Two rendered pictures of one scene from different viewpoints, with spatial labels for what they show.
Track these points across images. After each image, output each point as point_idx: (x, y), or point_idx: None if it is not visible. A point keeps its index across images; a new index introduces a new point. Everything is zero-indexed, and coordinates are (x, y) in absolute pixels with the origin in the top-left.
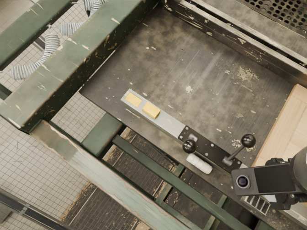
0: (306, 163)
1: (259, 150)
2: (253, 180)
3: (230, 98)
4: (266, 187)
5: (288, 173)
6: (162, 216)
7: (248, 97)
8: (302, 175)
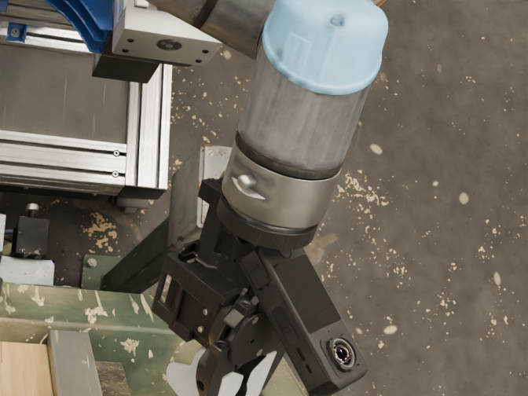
0: (325, 179)
1: None
2: (327, 331)
3: None
4: (325, 305)
5: (287, 267)
6: None
7: None
8: (326, 202)
